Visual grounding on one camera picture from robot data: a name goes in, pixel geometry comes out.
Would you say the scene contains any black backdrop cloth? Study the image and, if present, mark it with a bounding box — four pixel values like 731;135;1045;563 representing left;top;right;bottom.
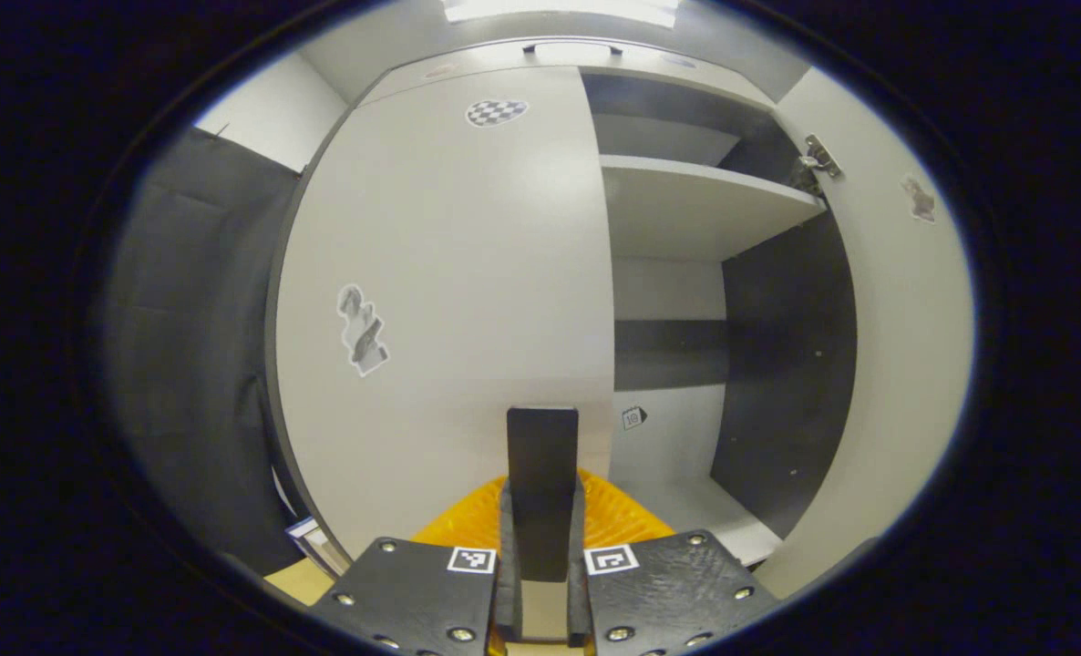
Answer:
98;126;309;577

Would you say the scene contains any metal door hinge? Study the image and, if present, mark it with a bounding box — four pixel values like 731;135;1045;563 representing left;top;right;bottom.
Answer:
796;134;844;197

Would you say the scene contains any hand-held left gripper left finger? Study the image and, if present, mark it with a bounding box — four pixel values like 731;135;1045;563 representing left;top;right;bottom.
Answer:
308;476;520;656

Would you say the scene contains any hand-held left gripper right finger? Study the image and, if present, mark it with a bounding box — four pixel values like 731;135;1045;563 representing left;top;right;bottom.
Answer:
568;467;771;656

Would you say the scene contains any black door handle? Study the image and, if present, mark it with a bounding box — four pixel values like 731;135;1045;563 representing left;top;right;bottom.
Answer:
506;406;581;584

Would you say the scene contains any grey double-door shoe cabinet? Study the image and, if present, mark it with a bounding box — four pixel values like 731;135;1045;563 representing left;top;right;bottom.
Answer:
265;35;977;602

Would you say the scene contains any large ceiling light panel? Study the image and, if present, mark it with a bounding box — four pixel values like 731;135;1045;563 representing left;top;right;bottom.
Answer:
440;0;683;28

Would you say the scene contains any grey cabinet shelf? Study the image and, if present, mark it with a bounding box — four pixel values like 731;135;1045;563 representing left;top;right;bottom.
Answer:
600;153;827;265

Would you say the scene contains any blue white box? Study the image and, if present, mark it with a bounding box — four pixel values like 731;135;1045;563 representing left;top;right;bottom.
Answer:
285;516;352;577

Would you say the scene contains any grey cabinet drawer front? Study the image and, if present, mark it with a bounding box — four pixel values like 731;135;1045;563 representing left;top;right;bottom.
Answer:
358;36;778;108

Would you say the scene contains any dark metal drawer handle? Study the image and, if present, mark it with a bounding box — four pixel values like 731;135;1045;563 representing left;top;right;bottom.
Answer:
522;40;623;56

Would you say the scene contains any grey shoe cabinet door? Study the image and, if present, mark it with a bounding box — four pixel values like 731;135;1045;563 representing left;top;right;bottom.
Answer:
267;66;616;559
755;66;976;600

